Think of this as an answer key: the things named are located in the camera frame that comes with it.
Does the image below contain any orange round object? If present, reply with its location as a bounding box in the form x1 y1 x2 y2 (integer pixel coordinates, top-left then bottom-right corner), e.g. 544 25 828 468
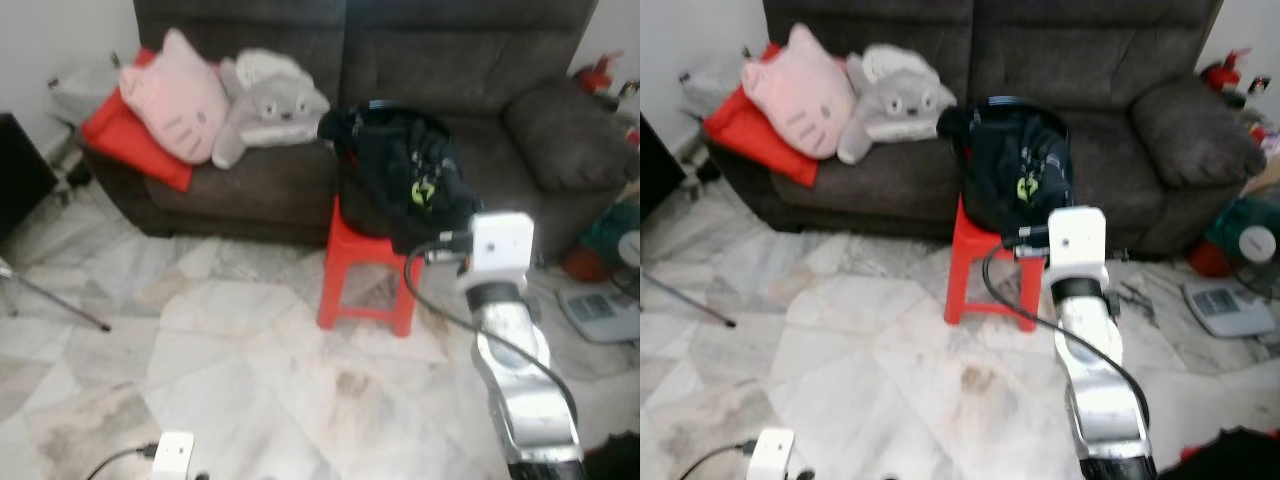
560 245 606 283
1188 240 1229 281

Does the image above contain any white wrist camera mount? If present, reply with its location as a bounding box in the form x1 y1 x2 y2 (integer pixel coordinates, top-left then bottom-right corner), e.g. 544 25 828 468
465 210 536 299
748 427 796 480
150 430 196 480
1045 205 1113 291

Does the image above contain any black shirt with green print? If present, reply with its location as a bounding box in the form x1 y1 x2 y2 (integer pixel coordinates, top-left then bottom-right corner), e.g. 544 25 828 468
937 97 1076 246
318 100 481 256

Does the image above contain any grey cat plush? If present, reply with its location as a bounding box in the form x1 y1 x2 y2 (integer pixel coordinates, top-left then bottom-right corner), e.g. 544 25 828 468
210 48 331 169
838 42 959 166

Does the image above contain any dark grey sofa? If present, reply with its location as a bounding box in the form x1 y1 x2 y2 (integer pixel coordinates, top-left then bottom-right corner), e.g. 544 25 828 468
78 0 640 263
705 0 1269 259

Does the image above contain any grey bathroom scale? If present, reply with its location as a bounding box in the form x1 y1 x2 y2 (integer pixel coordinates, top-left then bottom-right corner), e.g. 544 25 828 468
555 285 640 346
1180 278 1280 341

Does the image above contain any light grey bag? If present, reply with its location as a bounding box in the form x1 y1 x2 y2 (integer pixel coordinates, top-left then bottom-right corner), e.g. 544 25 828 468
48 62 126 126
680 58 751 121

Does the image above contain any red cushion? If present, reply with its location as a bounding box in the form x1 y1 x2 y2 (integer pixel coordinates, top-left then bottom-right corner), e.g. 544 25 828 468
80 45 196 193
703 42 821 189

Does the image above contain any pink cat pillow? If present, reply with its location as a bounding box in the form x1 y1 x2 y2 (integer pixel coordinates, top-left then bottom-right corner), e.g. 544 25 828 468
740 22 856 161
118 28 229 166

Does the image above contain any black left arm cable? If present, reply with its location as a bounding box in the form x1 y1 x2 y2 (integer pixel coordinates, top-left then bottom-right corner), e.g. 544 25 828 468
680 440 759 480
85 445 161 480

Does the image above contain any red plastic stool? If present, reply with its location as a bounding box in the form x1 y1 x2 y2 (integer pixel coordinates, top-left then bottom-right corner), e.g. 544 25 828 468
943 195 1046 331
315 195 426 339

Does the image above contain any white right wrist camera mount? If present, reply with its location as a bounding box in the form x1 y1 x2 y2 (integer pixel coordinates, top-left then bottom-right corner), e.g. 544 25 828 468
1045 205 1113 291
465 210 536 299

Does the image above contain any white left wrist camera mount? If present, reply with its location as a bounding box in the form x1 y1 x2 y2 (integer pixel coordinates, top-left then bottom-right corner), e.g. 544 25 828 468
150 430 196 480
748 427 796 480

